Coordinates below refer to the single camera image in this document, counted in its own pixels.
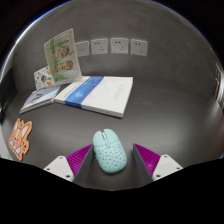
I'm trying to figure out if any green food menu sign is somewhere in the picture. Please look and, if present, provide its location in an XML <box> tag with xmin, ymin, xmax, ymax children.
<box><xmin>43</xmin><ymin>27</ymin><xmax>83</xmax><ymax>86</ymax></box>

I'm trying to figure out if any white and blue book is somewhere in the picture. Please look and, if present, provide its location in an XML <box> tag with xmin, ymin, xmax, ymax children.
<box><xmin>54</xmin><ymin>75</ymin><xmax>134</xmax><ymax>119</ymax></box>

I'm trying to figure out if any orange dog-shaped mouse pad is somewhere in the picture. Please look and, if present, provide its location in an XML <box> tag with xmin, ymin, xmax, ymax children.
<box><xmin>7</xmin><ymin>118</ymin><xmax>34</xmax><ymax>162</ymax></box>

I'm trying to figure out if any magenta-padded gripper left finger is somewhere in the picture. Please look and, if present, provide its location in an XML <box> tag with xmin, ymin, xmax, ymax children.
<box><xmin>43</xmin><ymin>143</ymin><xmax>98</xmax><ymax>188</ymax></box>

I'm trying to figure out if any teal dotted computer mouse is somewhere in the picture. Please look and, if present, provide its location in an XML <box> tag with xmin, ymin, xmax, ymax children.
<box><xmin>92</xmin><ymin>128</ymin><xmax>128</xmax><ymax>174</ymax></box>

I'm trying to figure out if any grey patterned book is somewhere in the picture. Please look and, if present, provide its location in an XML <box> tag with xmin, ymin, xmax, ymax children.
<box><xmin>19</xmin><ymin>84</ymin><xmax>62</xmax><ymax>115</ymax></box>

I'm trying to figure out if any white sticker card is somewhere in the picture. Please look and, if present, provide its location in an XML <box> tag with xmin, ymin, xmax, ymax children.
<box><xmin>33</xmin><ymin>65</ymin><xmax>54</xmax><ymax>91</ymax></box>

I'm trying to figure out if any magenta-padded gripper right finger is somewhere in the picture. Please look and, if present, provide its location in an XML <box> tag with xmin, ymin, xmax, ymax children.
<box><xmin>132</xmin><ymin>143</ymin><xmax>184</xmax><ymax>187</ymax></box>

